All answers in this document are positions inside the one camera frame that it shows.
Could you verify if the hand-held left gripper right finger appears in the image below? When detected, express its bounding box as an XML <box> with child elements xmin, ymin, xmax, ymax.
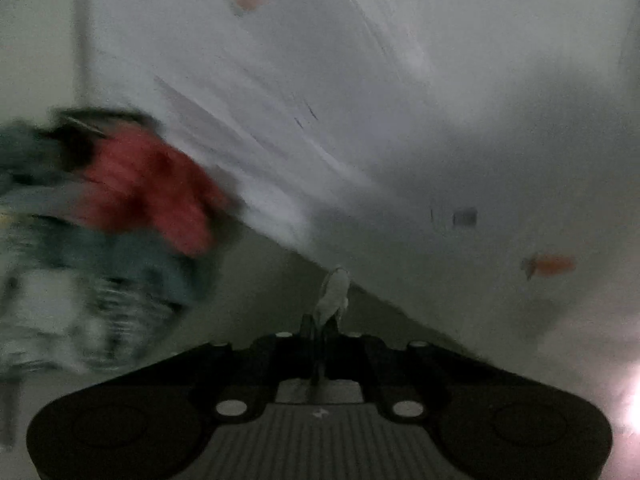
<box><xmin>322</xmin><ymin>317</ymin><xmax>503</xmax><ymax>420</ymax></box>

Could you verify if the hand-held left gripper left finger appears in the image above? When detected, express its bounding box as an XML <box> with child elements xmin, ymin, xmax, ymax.
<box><xmin>150</xmin><ymin>314</ymin><xmax>320</xmax><ymax>421</ymax></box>

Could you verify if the red garment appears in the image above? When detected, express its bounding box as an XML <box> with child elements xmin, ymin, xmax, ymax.
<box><xmin>80</xmin><ymin>127</ymin><xmax>236</xmax><ymax>257</ymax></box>

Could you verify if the white carrot print cloth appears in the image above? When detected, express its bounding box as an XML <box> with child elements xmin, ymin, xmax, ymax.
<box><xmin>75</xmin><ymin>0</ymin><xmax>640</xmax><ymax>431</ymax></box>

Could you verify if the dark garment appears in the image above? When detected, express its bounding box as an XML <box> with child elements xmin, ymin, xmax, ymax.
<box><xmin>42</xmin><ymin>106</ymin><xmax>163</xmax><ymax>173</ymax></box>

